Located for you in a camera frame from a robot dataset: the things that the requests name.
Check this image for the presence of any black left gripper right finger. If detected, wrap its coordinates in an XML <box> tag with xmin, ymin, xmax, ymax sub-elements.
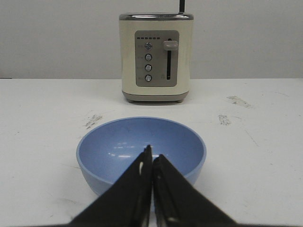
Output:
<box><xmin>152</xmin><ymin>155</ymin><xmax>237</xmax><ymax>227</ymax></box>

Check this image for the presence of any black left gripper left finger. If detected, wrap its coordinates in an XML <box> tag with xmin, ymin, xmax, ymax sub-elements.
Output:
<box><xmin>68</xmin><ymin>145</ymin><xmax>152</xmax><ymax>227</ymax></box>

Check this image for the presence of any blue bowl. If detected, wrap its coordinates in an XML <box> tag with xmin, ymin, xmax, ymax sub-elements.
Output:
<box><xmin>76</xmin><ymin>116</ymin><xmax>206</xmax><ymax>196</ymax></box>

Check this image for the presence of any cream two-slot toaster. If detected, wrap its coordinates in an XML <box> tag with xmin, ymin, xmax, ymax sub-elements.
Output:
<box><xmin>119</xmin><ymin>12</ymin><xmax>194</xmax><ymax>102</ymax></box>

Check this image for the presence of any black tripod pole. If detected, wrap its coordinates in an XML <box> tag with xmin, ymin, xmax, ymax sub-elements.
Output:
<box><xmin>179</xmin><ymin>0</ymin><xmax>185</xmax><ymax>14</ymax></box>

